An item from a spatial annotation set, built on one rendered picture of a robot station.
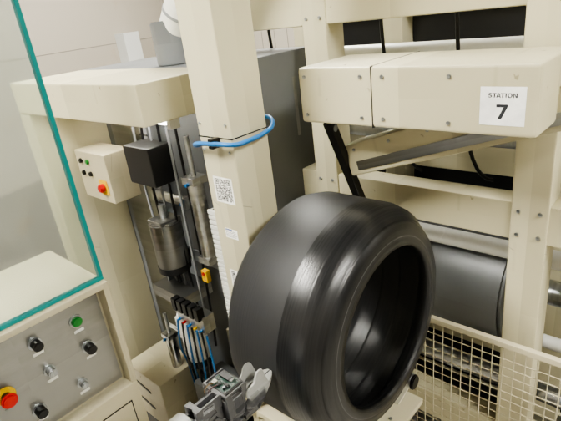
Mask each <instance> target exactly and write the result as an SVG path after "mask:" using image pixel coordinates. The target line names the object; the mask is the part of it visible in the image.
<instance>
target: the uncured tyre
mask: <svg viewBox="0 0 561 421"><path fill-rule="evenodd" d="M435 290H436V265H435V258H434V254H433V249H432V245H431V242H430V241H429V239H428V237H427V234H426V233H425V231H424V230H423V229H422V227H421V225H420V223H419V222H418V220H417V218H416V217H415V216H414V215H413V214H412V213H411V212H409V211H408V210H405V209H403V208H402V207H400V206H399V205H396V204H394V203H391V202H387V201H382V200H374V199H369V198H365V197H360V196H355V195H348V194H342V193H338V192H333V191H323V192H317V193H311V194H308V195H303V196H301V197H299V198H297V199H295V200H293V201H292V202H290V203H289V204H287V205H285V206H284V207H283V208H282V209H280V210H279V211H278V212H277V213H276V214H275V215H274V216H273V217H272V218H271V219H270V220H269V221H268V223H267V224H266V225H265V226H264V227H263V228H262V230H261V231H260V232H259V234H258V235H257V236H256V238H255V239H254V240H253V242H252V243H251V245H250V247H249V249H248V251H247V252H246V253H245V256H244V258H243V260H242V262H241V264H240V268H239V270H238V272H237V275H236V278H235V282H234V286H233V289H232V293H231V298H230V309H229V345H230V354H231V357H232V361H233V364H234V366H235V370H236V372H237V373H238V375H239V377H240V375H241V372H242V368H243V366H244V364H246V363H251V364H252V366H253V368H254V369H255V371H257V370H258V369H260V368H261V369H262V370H264V369H270V370H271V371H272V378H271V381H270V386H269V388H268V391H267V393H266V396H265V399H264V401H263V402H265V403H267V404H269V405H270V406H271V407H273V408H275V409H277V410H278V411H280V412H282V413H283V414H285V415H286V416H288V417H290V418H292V419H293V420H295V421H377V420H378V419H380V418H381V417H382V416H383V415H384V414H385V413H386V412H387V411H388V409H389V408H390V407H391V406H392V405H393V404H394V403H395V401H396V400H397V398H398V397H399V395H400V394H401V392H402V390H403V389H404V388H405V386H406V384H407V382H408V380H409V378H410V377H411V375H412V372H413V370H414V368H415V367H416V364H417V361H418V359H419V357H420V354H421V351H422V348H423V345H424V342H425V340H426V337H427V332H428V328H429V325H430V321H431V318H432V309H433V304H434V298H435Z"/></svg>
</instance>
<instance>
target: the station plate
mask: <svg viewBox="0 0 561 421"><path fill-rule="evenodd" d="M527 90H528V87H485V86H481V92H480V111H479V124H486V125H501V126H514V127H524V121H525V111H526V101H527Z"/></svg>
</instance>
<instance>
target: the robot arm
mask: <svg viewBox="0 0 561 421"><path fill-rule="evenodd" d="M215 375H216V376H215ZM271 378H272V371H271V370H270V369H264V370H262V369H261V368H260V369H258V370H257V371H255V369H254V368H253V366H252V364H251V363H246V364H244V366H243V368H242V372H241V375H240V377H239V378H237V377H236V376H234V375H233V374H231V373H229V372H227V371H225V370H223V368H221V369H220V370H218V371H217V372H216V373H214V374H213V375H212V376H211V377H209V378H208V379H206V380H205V381H204V382H203V387H204V394H205V395H204V397H203V398H202V399H201V400H199V401H198V402H197V403H196V404H193V403H191V402H188V403H187V404H186V405H185V406H184V409H185V412H186V413H177V414H176V415H175V416H174V417H173V418H172V419H170V420H169V421H243V420H244V419H248V418H249V417H250V416H251V415H252V414H253V413H255V412H256V411H257V410H258V409H259V408H260V406H261V405H262V403H263V401H264V399H265V396H266V393H267V391H268V388H269V386H270V381H271ZM245 398H247V400H246V399H245Z"/></svg>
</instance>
